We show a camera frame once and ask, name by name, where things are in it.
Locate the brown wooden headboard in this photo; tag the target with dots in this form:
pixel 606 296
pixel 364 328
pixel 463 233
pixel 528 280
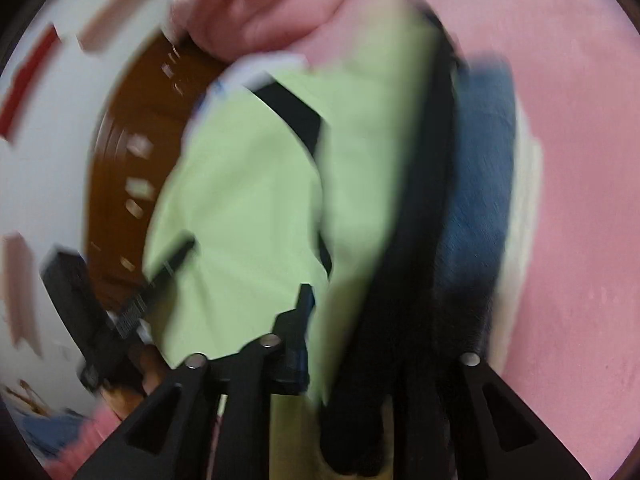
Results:
pixel 138 141

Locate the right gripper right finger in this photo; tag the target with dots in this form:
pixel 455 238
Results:
pixel 495 435

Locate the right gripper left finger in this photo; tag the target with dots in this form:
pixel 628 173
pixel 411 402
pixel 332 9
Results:
pixel 210 419

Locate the folded pink quilt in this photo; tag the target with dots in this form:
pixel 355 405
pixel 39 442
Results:
pixel 230 29

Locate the pink bed sheet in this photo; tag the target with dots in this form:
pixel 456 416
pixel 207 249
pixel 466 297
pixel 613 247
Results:
pixel 574 356

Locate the person's left hand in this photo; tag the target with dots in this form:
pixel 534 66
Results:
pixel 149 370

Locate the green and black hooded jacket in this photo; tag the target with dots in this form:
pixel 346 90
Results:
pixel 335 178

